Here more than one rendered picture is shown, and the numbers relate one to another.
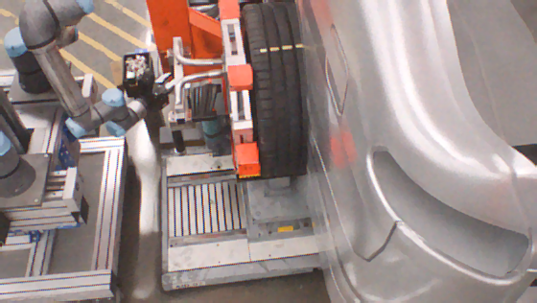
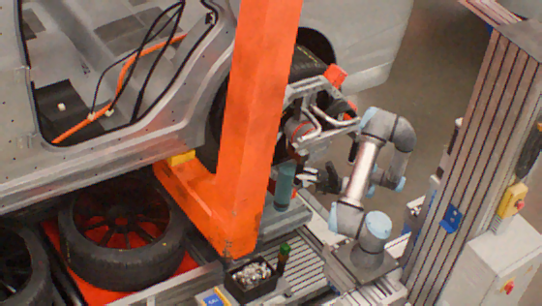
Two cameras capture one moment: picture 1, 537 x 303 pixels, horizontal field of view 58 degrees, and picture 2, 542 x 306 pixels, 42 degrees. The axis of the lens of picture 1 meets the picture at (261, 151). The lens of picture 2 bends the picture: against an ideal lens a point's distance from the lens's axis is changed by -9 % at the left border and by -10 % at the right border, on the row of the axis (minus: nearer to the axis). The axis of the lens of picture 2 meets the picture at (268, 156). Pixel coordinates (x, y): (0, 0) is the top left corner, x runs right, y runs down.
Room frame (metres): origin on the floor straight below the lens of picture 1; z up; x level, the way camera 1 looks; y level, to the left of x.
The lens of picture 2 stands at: (3.16, 2.38, 3.14)
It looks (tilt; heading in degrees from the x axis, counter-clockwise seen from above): 40 degrees down; 234
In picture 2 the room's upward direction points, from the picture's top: 11 degrees clockwise
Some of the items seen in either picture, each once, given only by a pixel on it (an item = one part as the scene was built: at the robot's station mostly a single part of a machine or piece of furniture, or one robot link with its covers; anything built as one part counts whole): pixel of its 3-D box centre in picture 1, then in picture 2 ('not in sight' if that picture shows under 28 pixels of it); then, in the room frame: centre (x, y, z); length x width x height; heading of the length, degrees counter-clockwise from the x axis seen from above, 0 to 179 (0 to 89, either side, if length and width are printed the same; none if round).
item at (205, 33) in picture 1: (246, 39); (195, 173); (1.84, 0.05, 0.69); 0.52 x 0.17 x 0.35; 96
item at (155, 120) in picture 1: (150, 105); not in sight; (1.88, 0.62, 0.21); 0.10 x 0.10 x 0.42; 6
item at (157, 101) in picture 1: (151, 100); (328, 183); (1.36, 0.43, 0.80); 0.12 x 0.08 x 0.09; 142
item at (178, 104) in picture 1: (201, 81); (336, 107); (1.21, 0.20, 1.03); 0.19 x 0.18 x 0.11; 96
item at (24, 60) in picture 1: (24, 48); (375, 230); (1.47, 0.90, 0.98); 0.13 x 0.12 x 0.14; 131
